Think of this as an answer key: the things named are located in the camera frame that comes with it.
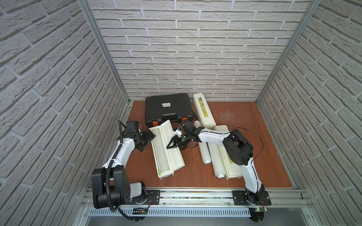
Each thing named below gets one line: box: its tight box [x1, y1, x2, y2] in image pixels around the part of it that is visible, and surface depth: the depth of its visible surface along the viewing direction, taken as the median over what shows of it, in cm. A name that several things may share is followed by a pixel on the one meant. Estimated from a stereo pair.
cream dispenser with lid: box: [148, 119, 186, 180], surface depth 83 cm
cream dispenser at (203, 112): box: [193, 92, 217, 129], surface depth 103 cm
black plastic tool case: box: [144, 92, 194, 128], surface depth 108 cm
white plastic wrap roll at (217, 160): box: [207, 142, 226, 179], surface depth 81 cm
